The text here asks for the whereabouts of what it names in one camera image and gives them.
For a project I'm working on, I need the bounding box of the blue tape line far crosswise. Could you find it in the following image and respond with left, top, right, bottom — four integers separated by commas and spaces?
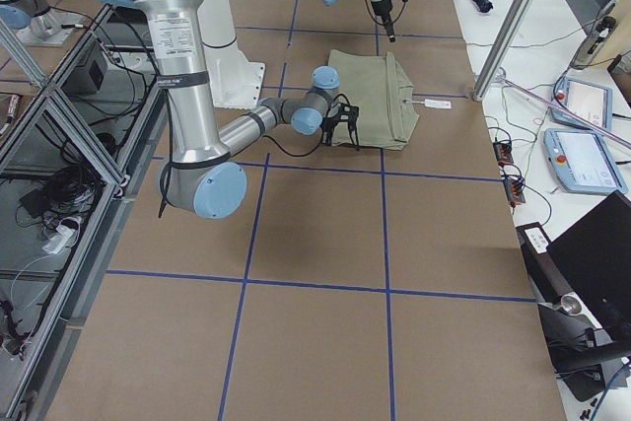
216, 0, 305, 421

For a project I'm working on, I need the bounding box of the teach pendant tablet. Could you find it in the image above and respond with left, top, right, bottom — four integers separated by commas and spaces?
543, 128, 628, 195
553, 76, 612, 130

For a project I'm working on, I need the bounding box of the blue tape line centre lengthwise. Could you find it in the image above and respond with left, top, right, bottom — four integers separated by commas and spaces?
235, 26, 464, 39

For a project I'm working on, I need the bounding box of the blue tape line lengthwise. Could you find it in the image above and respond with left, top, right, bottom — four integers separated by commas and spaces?
150, 154, 505, 183
235, 26, 464, 39

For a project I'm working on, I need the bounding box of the clear pink rod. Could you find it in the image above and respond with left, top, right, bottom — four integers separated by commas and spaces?
494, 75, 631, 150

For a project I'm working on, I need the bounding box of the upper orange connector block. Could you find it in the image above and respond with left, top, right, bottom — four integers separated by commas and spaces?
492, 141, 514, 166

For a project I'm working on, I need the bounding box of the black power adapter box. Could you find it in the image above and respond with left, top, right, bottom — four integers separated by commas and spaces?
62, 43, 107, 95

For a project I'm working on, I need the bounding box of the sage green long-sleeve shirt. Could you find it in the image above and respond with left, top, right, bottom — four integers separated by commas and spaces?
328, 49, 419, 151

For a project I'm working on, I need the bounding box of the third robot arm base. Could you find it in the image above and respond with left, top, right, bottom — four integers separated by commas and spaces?
1, 0, 84, 46

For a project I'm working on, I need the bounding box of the white paper hang tag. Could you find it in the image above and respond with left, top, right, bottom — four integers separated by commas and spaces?
423, 99, 452, 109

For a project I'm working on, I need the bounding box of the lower orange connector block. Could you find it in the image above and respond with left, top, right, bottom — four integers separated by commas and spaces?
503, 175, 526, 208

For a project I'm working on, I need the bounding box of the white power strip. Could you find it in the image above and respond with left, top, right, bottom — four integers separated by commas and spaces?
42, 225, 78, 255

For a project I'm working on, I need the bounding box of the orange connector block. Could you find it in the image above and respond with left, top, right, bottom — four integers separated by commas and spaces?
492, 141, 514, 166
503, 175, 526, 208

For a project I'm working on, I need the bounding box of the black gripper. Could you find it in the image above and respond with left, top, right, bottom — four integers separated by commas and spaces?
370, 0, 410, 43
320, 103, 360, 151

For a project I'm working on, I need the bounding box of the black laptop computer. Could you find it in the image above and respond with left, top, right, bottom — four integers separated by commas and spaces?
547, 191, 630, 340

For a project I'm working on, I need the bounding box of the upper teach pendant tablet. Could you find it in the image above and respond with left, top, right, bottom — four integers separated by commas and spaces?
553, 76, 612, 130

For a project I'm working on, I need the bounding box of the lower teach pendant tablet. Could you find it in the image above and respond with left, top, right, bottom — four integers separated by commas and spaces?
543, 128, 628, 195

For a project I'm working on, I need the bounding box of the aluminium frame side rack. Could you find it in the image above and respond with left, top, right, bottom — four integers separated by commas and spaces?
1, 7, 165, 420

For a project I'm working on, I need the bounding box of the aluminium frame post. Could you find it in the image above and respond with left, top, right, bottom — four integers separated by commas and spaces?
472, 0, 533, 102

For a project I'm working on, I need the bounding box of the black box with label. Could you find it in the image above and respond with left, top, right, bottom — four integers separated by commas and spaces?
516, 223, 573, 304

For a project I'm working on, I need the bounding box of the blue tape line near crosswise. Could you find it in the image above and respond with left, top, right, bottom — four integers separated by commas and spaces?
105, 269, 536, 304

